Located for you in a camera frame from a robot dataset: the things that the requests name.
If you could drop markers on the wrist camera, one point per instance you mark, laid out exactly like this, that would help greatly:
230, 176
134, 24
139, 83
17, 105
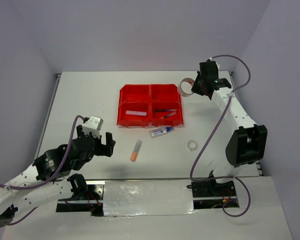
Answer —
211, 59
92, 125

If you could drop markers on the red four-compartment bin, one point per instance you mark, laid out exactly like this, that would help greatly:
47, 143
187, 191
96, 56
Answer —
147, 98

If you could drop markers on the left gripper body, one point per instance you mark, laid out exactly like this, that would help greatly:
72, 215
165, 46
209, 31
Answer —
97, 150

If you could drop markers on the silver foil sheet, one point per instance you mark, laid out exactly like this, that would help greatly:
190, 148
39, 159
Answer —
147, 198

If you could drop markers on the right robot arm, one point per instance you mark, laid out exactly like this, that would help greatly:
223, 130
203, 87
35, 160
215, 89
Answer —
248, 139

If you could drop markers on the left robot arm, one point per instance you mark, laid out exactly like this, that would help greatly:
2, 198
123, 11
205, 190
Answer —
49, 177

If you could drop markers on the black mounting rail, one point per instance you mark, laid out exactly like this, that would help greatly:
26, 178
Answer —
206, 195

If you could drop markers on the small clear tape roll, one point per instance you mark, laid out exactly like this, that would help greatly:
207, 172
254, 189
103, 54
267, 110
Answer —
192, 145

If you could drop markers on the blue pen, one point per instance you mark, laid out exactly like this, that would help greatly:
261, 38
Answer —
169, 115
164, 110

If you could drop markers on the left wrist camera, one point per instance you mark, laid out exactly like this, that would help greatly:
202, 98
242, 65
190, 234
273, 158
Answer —
92, 125

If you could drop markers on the orange highlighter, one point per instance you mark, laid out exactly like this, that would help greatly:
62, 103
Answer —
136, 150

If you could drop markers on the blue glue bottle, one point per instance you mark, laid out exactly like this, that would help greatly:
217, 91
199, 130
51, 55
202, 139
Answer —
160, 131

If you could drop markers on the large clear tape roll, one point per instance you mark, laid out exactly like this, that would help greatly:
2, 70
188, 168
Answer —
185, 87

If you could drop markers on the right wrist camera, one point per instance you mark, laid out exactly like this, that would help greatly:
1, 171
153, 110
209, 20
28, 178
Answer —
211, 59

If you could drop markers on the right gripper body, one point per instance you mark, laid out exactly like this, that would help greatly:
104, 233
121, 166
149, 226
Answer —
197, 85

